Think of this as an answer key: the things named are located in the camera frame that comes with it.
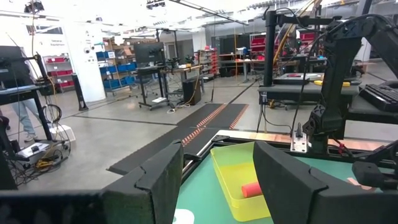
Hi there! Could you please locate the shelf with red bins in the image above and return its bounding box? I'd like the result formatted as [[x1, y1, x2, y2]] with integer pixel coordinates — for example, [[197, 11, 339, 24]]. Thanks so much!
[[43, 54, 75, 93]]

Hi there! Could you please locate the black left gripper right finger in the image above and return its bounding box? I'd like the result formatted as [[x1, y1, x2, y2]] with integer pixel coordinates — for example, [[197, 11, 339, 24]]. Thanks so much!
[[252, 140, 398, 224]]

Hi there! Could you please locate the black keyboard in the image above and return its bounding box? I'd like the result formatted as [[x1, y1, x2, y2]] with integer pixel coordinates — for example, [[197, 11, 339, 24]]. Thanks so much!
[[359, 82, 398, 113]]

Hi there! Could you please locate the workbench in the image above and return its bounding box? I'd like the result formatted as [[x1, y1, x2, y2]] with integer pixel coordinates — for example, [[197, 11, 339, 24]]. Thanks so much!
[[219, 52, 265, 83]]

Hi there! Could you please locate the white plastic bin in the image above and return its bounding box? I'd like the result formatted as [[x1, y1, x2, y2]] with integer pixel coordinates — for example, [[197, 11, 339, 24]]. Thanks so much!
[[172, 208, 195, 224]]

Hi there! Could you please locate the yellow tool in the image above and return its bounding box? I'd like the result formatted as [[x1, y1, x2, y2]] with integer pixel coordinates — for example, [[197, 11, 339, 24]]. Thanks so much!
[[313, 80, 351, 87]]

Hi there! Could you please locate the black desk stand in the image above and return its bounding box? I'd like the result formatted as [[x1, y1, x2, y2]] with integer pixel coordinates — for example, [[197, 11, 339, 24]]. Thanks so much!
[[0, 45, 72, 190]]

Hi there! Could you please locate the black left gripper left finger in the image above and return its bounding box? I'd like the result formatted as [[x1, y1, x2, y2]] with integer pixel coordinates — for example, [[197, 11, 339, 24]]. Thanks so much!
[[101, 139, 185, 224]]

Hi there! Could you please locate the shelf with blue bins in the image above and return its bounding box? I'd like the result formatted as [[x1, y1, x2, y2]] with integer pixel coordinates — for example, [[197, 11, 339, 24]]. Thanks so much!
[[95, 50, 137, 94]]

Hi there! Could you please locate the black tray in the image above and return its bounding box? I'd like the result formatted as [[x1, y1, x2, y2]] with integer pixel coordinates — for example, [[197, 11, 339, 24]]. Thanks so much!
[[272, 73, 324, 85]]

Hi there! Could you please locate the black computer monitor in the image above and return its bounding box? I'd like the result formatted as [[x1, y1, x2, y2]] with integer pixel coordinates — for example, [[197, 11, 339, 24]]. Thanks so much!
[[133, 42, 165, 65]]

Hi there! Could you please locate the coiled black cable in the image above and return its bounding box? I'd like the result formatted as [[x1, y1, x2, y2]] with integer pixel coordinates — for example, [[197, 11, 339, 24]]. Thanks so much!
[[42, 104, 63, 124]]

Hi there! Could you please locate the grey floor power box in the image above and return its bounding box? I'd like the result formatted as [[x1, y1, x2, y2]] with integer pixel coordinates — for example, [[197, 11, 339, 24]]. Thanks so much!
[[17, 141, 52, 159]]

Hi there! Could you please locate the black aluminium table frame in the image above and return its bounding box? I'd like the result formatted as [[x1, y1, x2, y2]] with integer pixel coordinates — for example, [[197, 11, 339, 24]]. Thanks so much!
[[182, 133, 398, 184]]

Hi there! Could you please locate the grey work table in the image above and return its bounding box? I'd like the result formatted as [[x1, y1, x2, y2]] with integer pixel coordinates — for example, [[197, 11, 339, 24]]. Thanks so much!
[[257, 73, 361, 105]]

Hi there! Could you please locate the storage shelf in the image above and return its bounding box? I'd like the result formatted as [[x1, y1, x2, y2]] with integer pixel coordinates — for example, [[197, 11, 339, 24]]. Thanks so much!
[[198, 46, 220, 80]]

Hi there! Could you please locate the standing desk with wooden top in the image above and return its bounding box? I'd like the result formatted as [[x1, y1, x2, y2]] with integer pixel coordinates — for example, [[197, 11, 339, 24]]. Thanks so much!
[[135, 63, 203, 111]]

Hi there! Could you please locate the black computer tower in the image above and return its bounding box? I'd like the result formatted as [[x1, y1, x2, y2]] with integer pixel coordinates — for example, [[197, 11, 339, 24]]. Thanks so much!
[[182, 77, 202, 106]]

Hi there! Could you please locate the metal mounting bracket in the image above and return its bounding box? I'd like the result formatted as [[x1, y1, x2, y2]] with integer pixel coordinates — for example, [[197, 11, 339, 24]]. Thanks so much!
[[290, 123, 308, 153]]

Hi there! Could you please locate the black hazard-striped floor mat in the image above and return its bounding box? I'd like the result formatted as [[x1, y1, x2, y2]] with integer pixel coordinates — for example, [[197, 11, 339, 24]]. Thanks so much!
[[107, 103, 224, 175], [186, 104, 249, 147]]

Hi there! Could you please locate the natural wood block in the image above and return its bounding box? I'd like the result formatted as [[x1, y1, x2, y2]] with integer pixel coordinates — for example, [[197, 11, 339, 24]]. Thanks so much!
[[346, 177, 377, 191]]

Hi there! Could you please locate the white column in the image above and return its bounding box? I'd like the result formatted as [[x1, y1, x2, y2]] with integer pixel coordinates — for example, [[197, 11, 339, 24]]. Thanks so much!
[[63, 21, 106, 103]]

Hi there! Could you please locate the red cylinder block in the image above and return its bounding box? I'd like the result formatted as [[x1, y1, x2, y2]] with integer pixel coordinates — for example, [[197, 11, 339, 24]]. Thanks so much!
[[241, 181, 264, 199]]

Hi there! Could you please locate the white box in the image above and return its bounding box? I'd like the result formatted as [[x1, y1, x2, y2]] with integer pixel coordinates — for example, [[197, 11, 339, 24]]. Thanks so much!
[[49, 124, 76, 143]]

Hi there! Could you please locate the yellow translucent plastic bin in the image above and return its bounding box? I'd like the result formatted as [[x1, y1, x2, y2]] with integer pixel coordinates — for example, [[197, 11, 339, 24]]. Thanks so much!
[[210, 141, 274, 222]]

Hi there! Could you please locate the person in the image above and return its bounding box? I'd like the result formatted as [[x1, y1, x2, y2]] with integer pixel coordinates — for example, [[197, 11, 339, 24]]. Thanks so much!
[[11, 98, 41, 143]]

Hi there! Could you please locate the red bin wall rack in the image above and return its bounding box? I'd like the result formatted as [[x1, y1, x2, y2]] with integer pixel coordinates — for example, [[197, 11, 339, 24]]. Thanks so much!
[[249, 32, 268, 62]]

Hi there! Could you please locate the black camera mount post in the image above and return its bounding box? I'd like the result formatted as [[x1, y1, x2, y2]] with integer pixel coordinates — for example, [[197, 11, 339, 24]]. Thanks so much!
[[262, 10, 343, 88]]

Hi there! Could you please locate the black bollard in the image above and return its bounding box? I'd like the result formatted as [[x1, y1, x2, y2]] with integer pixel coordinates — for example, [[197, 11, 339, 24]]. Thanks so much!
[[71, 73, 90, 112]]

